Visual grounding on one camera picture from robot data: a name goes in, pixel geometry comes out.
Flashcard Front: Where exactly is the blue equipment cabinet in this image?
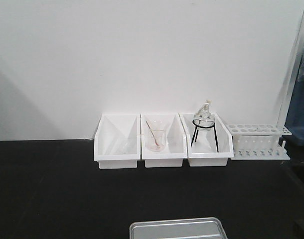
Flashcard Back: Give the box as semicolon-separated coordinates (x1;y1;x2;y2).
285;50;304;146

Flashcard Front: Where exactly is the white middle storage bin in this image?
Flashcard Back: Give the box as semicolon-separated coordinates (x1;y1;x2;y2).
141;114;187;168

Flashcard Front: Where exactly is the glass stirring rod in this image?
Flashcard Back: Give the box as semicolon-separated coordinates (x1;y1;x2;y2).
145;120;159;147

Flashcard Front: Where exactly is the stained glass beaker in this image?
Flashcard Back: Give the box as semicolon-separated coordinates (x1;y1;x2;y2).
147;120;166;152

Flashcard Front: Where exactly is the white left storage bin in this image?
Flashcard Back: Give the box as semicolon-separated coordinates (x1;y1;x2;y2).
93;114;141;169

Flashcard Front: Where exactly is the silver metal tray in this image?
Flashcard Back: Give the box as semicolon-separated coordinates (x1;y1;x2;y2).
129;217;227;239

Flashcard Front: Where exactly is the white right storage bin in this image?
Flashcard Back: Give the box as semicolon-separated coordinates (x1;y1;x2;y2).
179;113;234;167

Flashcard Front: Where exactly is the round glass flask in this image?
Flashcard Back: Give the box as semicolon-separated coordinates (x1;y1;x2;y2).
193;101;215;131

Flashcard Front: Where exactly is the white test tube rack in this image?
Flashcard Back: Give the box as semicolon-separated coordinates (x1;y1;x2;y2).
227;124;292;161

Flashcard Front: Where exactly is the white storage bin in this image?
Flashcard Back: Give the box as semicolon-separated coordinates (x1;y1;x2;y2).
141;114;187;168
93;114;141;169
179;113;234;167

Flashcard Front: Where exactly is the black wire tripod stand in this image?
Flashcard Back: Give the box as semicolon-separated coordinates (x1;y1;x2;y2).
191;120;219;152

